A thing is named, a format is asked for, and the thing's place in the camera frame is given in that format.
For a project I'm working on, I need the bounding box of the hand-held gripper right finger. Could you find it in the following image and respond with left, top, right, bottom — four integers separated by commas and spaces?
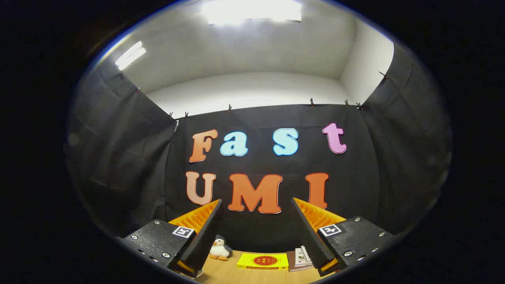
291, 197, 395, 277

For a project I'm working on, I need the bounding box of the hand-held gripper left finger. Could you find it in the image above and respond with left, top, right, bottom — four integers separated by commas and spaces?
116, 199, 223, 278

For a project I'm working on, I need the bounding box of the penguin plush toy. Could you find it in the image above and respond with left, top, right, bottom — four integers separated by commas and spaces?
209, 235, 233, 261

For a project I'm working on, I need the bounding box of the black backdrop cloth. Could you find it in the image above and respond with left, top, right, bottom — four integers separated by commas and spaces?
65, 41, 452, 253

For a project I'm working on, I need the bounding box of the yellow book with red circle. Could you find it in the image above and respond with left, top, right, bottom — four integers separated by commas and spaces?
237, 252, 289, 270

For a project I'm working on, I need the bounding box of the row of black cloth clips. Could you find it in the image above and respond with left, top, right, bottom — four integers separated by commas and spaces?
136, 71, 389, 119

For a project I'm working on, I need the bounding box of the small ceiling light panel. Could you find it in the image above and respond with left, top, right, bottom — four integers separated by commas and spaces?
115, 41, 146, 71

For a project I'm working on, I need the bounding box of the large ceiling light panel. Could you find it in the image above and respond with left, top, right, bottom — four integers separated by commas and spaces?
202, 0, 303, 25

